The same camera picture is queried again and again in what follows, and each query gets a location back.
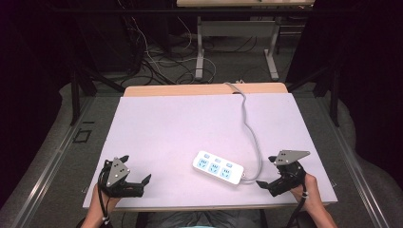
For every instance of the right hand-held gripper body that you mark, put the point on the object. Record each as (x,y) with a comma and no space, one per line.
(290,175)

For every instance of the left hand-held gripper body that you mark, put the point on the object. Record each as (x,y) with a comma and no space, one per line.
(118,172)

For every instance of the white power strip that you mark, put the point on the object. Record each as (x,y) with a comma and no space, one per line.
(218,168)

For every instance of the person's right hand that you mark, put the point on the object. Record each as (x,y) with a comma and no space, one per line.
(310,191)

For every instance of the person's left hand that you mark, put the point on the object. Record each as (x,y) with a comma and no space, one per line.
(102,199)

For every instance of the white table mat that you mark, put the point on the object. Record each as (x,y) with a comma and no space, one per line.
(174,126)

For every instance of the person's grey clothing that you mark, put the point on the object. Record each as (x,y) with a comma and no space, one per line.
(202,220)

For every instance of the black metal stand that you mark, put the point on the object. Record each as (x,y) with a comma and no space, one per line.
(75,101)
(334,104)

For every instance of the white metal-legged desk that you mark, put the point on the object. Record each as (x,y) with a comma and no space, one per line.
(237,29)

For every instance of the metal floor rail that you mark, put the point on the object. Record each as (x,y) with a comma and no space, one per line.
(47,171)
(358,171)

